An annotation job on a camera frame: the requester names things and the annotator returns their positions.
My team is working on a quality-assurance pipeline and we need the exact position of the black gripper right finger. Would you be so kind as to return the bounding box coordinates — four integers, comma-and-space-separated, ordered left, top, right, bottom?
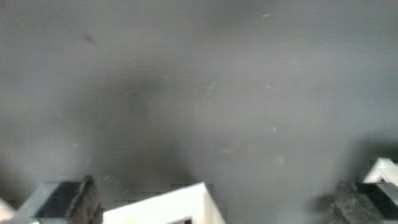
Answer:
324, 157, 398, 224

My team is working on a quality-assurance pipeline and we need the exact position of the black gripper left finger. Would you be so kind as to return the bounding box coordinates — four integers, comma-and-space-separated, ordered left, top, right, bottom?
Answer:
0, 175, 106, 224

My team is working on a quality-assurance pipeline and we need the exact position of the small white drawer with knob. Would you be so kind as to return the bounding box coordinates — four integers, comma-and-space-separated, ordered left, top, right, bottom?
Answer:
102, 182, 227, 224

